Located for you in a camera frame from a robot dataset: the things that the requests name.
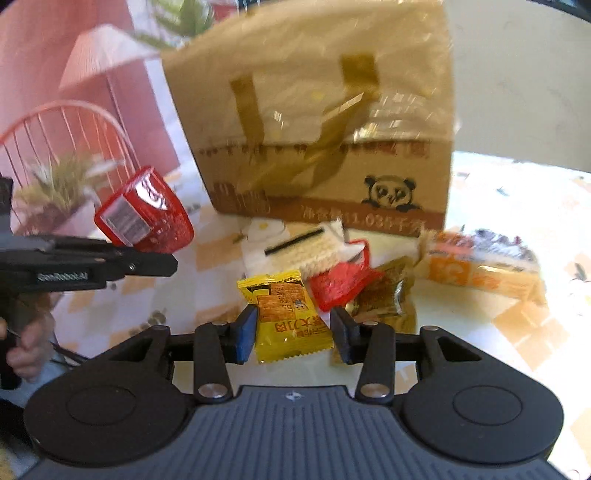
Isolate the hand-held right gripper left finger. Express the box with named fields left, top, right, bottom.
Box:
left=107, top=305, right=258, bottom=403

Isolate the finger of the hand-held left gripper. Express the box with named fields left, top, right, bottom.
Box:
left=46, top=239, right=178, bottom=280

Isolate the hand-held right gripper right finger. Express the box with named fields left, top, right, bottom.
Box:
left=330, top=305, right=483, bottom=403

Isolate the yellow snack packet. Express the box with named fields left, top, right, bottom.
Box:
left=237, top=270, right=334, bottom=365

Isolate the glossy red snack packet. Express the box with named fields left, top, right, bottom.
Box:
left=93, top=166, right=195, bottom=254

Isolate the white black-striped snack packet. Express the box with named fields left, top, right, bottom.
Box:
left=242, top=220, right=365, bottom=278

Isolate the orange white snack packet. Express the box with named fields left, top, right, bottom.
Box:
left=418, top=228, right=548, bottom=305

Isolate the plastic-lined cardboard box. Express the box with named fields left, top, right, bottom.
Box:
left=161, top=0, right=458, bottom=238

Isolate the person's left hand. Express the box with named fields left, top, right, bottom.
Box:
left=9, top=295, right=56, bottom=381

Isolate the red mesh-print snack packet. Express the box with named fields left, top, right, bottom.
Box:
left=308, top=239, right=386, bottom=312

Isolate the brown snack packet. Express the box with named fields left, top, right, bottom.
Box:
left=348, top=256, right=416, bottom=334

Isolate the pink printed backdrop cloth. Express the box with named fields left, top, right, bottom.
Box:
left=0, top=0, right=241, bottom=237

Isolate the checkered floral tablecloth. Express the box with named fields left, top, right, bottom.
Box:
left=51, top=152, right=591, bottom=480

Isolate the black cable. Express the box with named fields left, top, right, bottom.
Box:
left=50, top=344, right=89, bottom=366

